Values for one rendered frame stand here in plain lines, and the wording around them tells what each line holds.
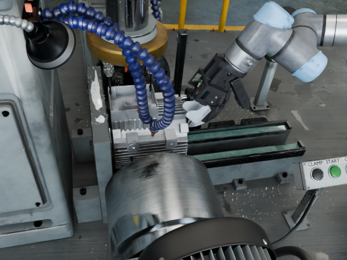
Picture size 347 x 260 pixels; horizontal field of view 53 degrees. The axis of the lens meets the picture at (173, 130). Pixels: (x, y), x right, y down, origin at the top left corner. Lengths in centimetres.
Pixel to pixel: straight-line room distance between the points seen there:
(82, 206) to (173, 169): 37
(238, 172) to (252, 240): 72
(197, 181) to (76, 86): 91
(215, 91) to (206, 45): 102
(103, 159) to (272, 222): 57
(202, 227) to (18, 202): 57
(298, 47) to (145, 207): 46
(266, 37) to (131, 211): 46
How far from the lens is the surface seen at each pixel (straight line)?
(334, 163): 97
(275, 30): 78
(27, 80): 64
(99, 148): 80
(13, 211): 95
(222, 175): 113
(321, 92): 170
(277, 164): 119
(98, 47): 74
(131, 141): 88
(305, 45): 82
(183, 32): 98
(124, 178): 73
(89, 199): 98
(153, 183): 69
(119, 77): 109
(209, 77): 84
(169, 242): 42
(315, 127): 150
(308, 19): 93
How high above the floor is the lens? 172
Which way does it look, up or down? 45 degrees down
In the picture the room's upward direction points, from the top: 6 degrees clockwise
